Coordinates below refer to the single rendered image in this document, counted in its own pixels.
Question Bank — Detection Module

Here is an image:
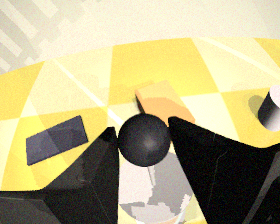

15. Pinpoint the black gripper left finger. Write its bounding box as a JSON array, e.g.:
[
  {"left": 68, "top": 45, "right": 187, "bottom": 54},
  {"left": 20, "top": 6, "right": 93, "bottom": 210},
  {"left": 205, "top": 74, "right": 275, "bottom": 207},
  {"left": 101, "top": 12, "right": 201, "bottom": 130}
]
[{"left": 0, "top": 126, "right": 120, "bottom": 224}]

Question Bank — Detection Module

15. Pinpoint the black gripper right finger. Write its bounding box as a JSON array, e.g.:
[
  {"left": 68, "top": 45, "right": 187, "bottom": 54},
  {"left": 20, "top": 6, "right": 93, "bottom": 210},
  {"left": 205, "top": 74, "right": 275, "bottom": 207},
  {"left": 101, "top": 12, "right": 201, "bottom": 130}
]
[{"left": 167, "top": 116, "right": 280, "bottom": 224}]

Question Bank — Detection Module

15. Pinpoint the white cylinder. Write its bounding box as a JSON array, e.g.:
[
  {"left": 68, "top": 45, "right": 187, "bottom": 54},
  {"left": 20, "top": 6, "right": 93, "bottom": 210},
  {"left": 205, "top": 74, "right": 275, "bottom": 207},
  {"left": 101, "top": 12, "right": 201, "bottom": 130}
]
[{"left": 257, "top": 84, "right": 280, "bottom": 132}]

